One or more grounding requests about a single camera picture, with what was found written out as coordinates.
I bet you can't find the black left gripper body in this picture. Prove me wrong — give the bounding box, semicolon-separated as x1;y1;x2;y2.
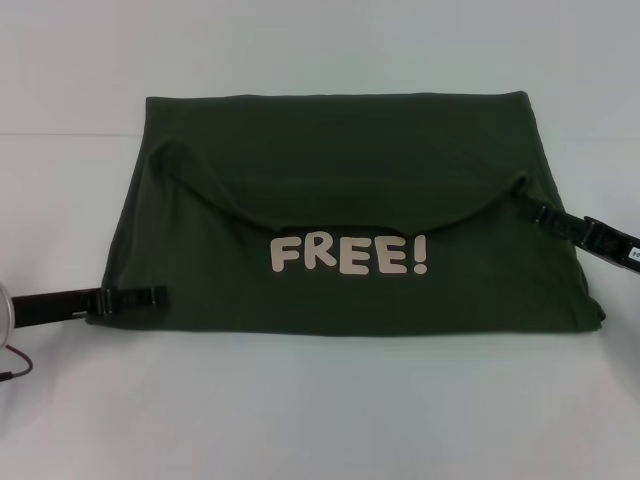
10;287;110;320

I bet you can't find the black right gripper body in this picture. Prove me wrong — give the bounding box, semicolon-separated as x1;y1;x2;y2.
573;213;640;276

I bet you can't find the dark green t-shirt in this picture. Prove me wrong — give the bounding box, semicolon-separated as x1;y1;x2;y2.
85;89;609;333

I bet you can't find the left arm cable with connector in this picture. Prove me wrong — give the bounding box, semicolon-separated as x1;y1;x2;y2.
0;346;34;384

